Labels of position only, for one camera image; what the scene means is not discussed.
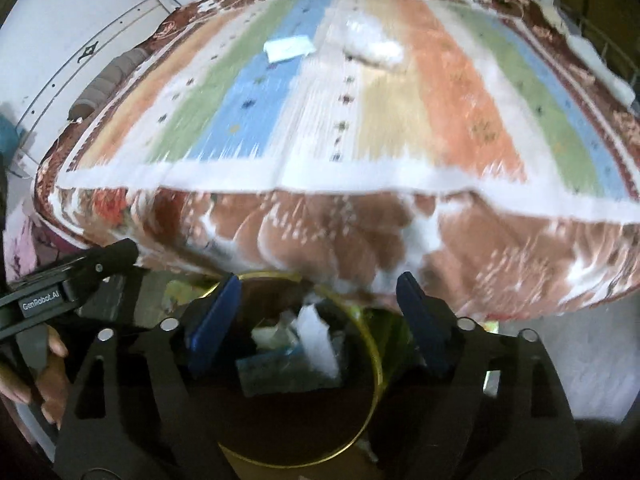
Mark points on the white cabinet door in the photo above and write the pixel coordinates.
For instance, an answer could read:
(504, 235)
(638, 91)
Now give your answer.
(75, 55)

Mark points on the striped colourful tablecloth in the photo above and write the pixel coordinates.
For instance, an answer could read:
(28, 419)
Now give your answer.
(325, 240)

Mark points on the pink cloth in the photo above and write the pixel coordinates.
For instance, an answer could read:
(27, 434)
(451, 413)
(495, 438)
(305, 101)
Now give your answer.
(22, 245)

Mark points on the white cloth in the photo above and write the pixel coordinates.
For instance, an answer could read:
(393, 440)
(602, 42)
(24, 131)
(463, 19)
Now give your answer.
(602, 70)

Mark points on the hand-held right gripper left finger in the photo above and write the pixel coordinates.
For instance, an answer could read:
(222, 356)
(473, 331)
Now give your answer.
(215, 327)

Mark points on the striped colourful blanket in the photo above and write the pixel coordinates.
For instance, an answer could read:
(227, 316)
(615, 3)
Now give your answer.
(350, 110)

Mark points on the clear plastic bag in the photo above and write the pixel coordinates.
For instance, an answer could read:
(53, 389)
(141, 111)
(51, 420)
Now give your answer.
(372, 42)

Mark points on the white tissue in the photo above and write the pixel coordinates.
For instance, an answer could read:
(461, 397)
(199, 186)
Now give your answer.
(316, 340)

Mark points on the green white medicine box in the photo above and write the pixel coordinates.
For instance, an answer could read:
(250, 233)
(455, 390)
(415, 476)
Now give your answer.
(270, 367)

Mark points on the blue face mask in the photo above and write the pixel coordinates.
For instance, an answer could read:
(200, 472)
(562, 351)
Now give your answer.
(287, 47)

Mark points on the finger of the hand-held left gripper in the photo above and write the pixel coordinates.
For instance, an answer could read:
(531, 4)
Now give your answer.
(115, 256)

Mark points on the black bin with gold rim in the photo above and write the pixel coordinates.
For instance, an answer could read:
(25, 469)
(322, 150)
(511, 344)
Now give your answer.
(300, 410)

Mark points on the grey rolled cloth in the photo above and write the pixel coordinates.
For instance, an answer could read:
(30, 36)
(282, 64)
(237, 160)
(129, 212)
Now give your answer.
(107, 77)

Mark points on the person's left hand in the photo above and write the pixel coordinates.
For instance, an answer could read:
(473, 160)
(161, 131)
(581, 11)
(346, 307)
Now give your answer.
(50, 395)

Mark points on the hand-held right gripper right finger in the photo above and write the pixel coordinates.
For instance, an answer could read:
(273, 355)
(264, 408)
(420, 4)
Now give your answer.
(425, 327)

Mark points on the cream sachet packet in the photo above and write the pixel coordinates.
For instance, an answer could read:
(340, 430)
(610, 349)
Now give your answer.
(275, 335)

